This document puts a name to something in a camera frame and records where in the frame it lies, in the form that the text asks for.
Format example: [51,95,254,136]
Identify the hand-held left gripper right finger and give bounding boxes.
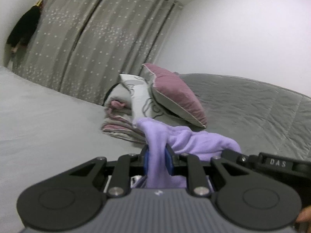
[165,144,245,197]

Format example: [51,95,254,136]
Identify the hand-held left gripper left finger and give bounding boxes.
[69,146,149,198]

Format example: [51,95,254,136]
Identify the grey padded headboard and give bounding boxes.
[175,73,311,165]

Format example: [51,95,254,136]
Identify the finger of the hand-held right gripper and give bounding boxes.
[222,149,259,170]

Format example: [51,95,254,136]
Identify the pink and grey pillow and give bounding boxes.
[142,63,207,129]

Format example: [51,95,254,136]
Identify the person's right hand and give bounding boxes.
[296,205,311,224]

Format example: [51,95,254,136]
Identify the black cushion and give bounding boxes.
[103,83,122,107]

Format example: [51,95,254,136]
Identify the black hanging garment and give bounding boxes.
[7,3,43,53]

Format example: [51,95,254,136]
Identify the grey star-patterned curtain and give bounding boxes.
[59,0,183,106]
[12,0,110,94]

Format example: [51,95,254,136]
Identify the bed with grey sheet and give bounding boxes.
[0,65,151,233]

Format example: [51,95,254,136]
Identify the purple shirt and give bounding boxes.
[131,117,242,189]

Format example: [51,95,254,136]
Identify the folded white and pink quilt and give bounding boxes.
[101,73,175,146]

